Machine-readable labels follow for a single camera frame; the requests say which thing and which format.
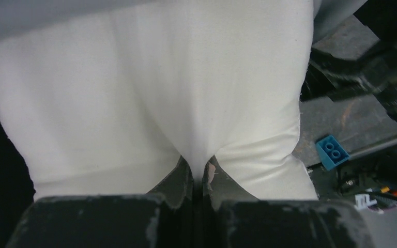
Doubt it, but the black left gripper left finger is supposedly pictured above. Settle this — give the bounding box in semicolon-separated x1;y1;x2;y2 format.
7;158;193;247

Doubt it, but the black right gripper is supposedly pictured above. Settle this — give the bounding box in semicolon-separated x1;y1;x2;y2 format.
308;20;397;101

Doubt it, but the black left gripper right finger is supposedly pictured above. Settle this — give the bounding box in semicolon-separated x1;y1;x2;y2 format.
202;157;374;247

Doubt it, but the white pillow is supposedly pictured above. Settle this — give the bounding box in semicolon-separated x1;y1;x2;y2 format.
0;10;317;200

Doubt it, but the grey pillowcase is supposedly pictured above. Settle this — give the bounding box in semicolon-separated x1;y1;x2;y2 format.
0;0;369;107

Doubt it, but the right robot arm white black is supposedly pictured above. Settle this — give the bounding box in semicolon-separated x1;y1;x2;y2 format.
310;35;397;123

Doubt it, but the blue small box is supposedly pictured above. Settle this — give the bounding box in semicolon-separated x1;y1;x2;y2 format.
315;135;350;171

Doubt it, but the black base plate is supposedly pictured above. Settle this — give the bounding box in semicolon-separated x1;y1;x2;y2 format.
308;138;397;210

